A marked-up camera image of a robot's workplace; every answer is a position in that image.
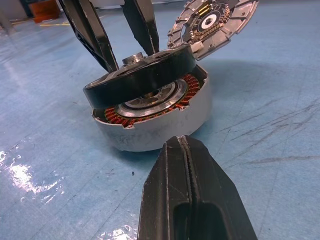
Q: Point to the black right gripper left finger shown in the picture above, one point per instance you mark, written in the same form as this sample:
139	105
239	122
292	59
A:
162	190

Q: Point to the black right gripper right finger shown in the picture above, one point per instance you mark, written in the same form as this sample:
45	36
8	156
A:
215	190

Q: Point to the grey metal leg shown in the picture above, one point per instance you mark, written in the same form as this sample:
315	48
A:
6	23

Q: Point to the silver motor cover circuit board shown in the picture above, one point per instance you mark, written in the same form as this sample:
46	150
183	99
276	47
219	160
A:
237	17

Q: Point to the orange flat object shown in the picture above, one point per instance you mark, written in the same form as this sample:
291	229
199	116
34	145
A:
47	17

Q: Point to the silver stator housing copper windings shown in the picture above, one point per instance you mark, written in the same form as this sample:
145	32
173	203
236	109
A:
160	135

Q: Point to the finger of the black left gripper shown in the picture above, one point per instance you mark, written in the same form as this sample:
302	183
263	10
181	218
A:
142	22
87	27

